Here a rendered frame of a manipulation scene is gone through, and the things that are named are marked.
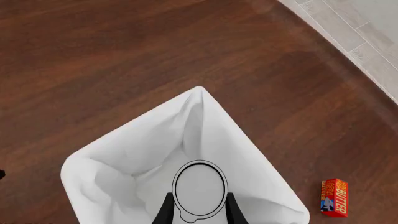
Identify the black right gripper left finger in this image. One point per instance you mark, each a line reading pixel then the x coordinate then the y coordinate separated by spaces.
pixel 164 212

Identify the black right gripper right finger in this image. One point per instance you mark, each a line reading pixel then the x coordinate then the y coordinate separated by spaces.
pixel 234 211

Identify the red butter box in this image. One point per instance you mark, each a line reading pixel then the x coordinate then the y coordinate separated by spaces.
pixel 335 198

